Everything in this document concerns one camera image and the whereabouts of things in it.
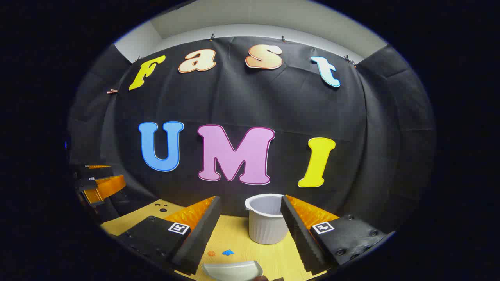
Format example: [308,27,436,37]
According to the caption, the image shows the white ribbed garbage bin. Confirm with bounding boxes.
[245,193,291,245]

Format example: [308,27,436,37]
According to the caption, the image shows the wooden desktop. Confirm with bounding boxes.
[101,199,340,281]

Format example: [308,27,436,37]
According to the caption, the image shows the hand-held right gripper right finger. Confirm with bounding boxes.
[280,194,387,274]

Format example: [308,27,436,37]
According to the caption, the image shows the black backdrop cloth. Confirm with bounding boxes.
[66,36,436,235]

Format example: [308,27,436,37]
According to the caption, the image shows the white dustpan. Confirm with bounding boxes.
[202,260,263,281]

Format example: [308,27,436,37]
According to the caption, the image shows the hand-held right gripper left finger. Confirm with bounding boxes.
[117,196,222,276]

